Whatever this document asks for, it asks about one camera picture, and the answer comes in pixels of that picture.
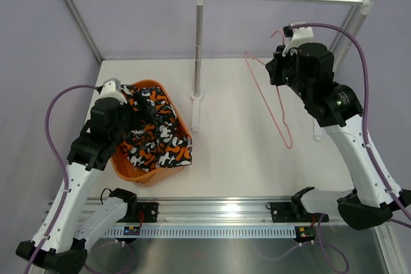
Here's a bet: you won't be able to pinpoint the purple cable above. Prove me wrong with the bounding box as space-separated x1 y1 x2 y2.
22 84 103 274
300 22 411 223

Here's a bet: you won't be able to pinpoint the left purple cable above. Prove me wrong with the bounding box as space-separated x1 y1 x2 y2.
22 84 103 274

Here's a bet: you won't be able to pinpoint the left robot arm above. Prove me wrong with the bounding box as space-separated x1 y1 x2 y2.
15 86 158 273

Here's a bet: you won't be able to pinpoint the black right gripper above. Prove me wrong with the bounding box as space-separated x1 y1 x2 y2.
267 44 312 102

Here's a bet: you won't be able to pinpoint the white slotted cable duct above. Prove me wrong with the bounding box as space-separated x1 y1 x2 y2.
102 225 297 239

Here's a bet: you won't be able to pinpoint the white clothes rack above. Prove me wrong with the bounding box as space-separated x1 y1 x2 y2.
191 0 379 132

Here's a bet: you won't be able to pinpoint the aluminium mounting rail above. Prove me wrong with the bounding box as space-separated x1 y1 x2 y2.
41 196 391 227

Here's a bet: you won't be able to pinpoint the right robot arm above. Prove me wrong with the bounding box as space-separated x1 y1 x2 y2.
265 42 410 230

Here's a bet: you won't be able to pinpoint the pink wire hanger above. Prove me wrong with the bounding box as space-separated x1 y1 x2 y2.
244 30 293 150

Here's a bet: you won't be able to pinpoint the orange camouflage shorts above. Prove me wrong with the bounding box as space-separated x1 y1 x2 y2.
120 85 193 173

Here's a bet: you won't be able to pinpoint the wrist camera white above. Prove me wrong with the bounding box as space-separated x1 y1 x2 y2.
97 78 127 104
282 21 314 57

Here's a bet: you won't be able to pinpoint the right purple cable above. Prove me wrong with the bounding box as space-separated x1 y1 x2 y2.
300 22 411 223

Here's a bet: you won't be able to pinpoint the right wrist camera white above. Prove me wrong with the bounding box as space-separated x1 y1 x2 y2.
282 21 314 57

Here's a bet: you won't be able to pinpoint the orange plastic basket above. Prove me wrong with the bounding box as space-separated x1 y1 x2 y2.
111 80 193 187

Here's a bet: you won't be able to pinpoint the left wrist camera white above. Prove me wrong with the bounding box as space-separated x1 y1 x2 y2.
97 78 127 104

